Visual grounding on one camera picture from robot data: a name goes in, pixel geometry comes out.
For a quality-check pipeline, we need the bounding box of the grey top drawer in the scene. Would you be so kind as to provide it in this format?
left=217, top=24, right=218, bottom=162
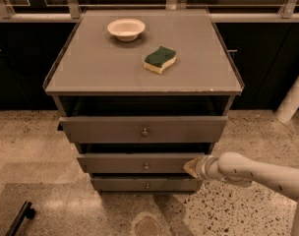
left=59, top=116, right=227, bottom=144

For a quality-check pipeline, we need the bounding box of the grey drawer cabinet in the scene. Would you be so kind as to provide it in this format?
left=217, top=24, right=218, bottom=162
left=44, top=11, right=244, bottom=180

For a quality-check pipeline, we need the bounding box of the grey drawer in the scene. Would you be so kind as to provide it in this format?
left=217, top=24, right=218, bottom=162
left=77, top=152, right=203, bottom=174
left=90, top=177, right=202, bottom=192
left=59, top=116, right=227, bottom=144

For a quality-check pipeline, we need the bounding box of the green yellow sponge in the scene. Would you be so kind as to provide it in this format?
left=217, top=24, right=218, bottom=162
left=143, top=46, right=176, bottom=75

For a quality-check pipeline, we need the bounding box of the metal railing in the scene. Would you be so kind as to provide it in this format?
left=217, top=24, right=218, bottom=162
left=0, top=0, right=299, bottom=23

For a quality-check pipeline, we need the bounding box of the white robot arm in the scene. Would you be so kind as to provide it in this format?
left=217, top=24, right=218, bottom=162
left=186, top=76, right=299, bottom=236

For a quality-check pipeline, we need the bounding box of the white bowl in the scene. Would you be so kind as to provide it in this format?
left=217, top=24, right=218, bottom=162
left=107, top=19, right=146, bottom=42

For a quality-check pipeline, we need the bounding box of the grey bottom drawer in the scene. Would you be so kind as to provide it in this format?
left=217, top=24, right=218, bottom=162
left=90, top=177, right=202, bottom=192

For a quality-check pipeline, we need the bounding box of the black bar handle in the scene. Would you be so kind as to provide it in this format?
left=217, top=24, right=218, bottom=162
left=5, top=202, right=35, bottom=236

